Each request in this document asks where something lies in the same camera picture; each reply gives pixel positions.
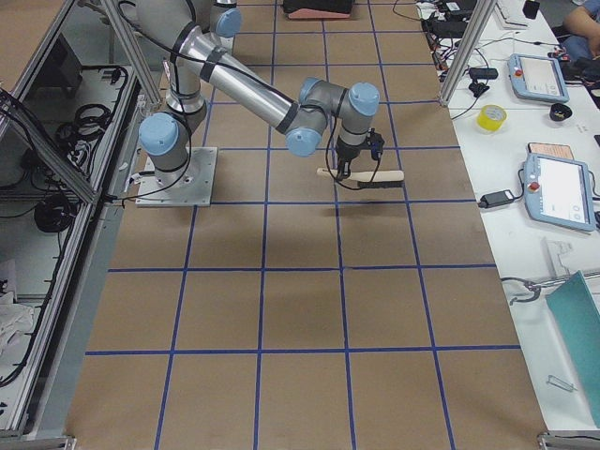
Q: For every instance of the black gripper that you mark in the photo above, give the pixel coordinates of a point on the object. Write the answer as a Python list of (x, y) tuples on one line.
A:
[(348, 153)]

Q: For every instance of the white brush black bristles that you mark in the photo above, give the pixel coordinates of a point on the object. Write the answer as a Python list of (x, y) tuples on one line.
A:
[(366, 180)]

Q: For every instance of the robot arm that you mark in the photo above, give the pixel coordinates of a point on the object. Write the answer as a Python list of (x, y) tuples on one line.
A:
[(184, 29)]

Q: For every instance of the bin with black bag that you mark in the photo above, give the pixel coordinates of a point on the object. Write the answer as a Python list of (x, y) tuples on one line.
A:
[(317, 9)]

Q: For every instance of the yellow tape roll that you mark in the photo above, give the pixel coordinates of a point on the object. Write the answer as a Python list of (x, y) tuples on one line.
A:
[(491, 117)]

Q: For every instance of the black power adapter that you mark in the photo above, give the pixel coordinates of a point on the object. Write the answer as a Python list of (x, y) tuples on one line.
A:
[(496, 199)]

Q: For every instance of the upper teach pendant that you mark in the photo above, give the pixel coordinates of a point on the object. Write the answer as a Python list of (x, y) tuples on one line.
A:
[(537, 78)]

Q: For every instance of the teach pendant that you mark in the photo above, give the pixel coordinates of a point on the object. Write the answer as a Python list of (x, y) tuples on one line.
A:
[(537, 78), (558, 191)]

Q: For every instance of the lower teach pendant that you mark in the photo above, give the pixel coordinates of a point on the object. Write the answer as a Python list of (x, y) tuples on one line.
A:
[(558, 191)]

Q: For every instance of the black small bowl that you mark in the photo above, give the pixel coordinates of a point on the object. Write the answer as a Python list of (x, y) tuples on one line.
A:
[(559, 112)]

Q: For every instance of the teal tray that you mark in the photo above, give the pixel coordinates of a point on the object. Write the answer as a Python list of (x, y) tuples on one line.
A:
[(577, 317)]

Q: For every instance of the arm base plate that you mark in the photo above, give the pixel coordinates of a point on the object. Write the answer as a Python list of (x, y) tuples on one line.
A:
[(190, 186)]

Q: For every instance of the aluminium frame post right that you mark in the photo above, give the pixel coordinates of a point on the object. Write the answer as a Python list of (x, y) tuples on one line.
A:
[(475, 27)]

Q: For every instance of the glass cabinet with cables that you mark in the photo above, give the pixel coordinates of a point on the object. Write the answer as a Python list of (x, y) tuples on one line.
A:
[(72, 82)]

